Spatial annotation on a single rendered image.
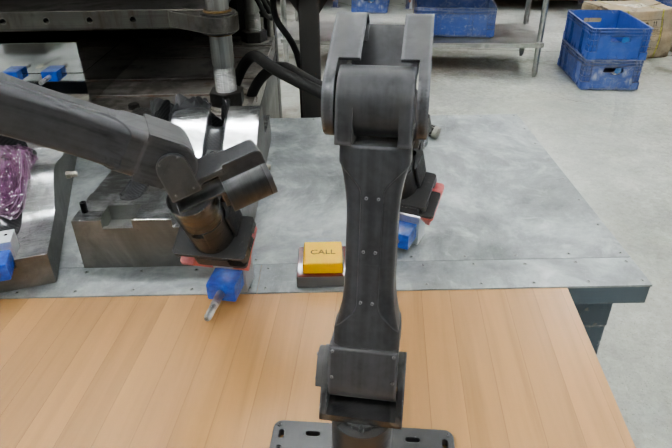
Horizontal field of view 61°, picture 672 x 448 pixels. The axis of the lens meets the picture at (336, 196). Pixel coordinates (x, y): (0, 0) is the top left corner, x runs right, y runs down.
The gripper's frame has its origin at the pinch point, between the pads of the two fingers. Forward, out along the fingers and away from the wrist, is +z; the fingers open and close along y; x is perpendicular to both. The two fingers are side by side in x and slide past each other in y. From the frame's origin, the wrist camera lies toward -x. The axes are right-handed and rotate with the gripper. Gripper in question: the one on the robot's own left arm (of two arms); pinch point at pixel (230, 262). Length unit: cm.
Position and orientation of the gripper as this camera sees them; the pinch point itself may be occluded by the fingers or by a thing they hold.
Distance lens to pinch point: 86.2
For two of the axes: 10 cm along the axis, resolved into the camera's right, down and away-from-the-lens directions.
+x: -1.4, 8.6, -5.0
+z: 0.9, 5.1, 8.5
